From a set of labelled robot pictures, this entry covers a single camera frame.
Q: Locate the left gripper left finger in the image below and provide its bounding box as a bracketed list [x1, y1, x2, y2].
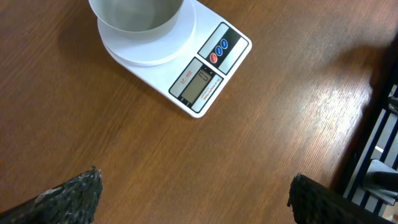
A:
[1, 166, 103, 224]

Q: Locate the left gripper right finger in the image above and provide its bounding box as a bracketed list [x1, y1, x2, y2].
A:
[287, 174, 392, 224]

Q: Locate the white digital kitchen scale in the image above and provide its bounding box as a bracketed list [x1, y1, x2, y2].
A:
[98, 1, 252, 118]

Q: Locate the white round bowl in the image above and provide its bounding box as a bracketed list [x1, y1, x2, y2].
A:
[88, 0, 187, 39]

